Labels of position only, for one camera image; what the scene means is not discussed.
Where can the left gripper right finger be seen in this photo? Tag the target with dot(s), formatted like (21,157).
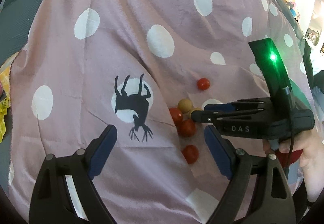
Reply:
(271,201)

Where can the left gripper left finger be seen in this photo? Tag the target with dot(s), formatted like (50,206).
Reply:
(51,201)

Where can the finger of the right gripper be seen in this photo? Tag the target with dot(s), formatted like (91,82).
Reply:
(240,105)
(256,117)

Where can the green yellow tomato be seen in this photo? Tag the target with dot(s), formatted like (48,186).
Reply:
(192,110)

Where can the red cherry tomato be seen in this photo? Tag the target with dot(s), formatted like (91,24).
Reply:
(190,153)
(203,84)
(176,115)
(187,128)

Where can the yellow cherry tomato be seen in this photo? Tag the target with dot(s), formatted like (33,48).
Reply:
(185,105)

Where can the right hand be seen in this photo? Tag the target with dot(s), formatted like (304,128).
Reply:
(311,162)

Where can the pink polka dot blanket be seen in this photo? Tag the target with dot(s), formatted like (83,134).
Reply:
(152,61)

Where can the yellow plastic bag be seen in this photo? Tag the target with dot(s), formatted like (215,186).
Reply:
(5,96)

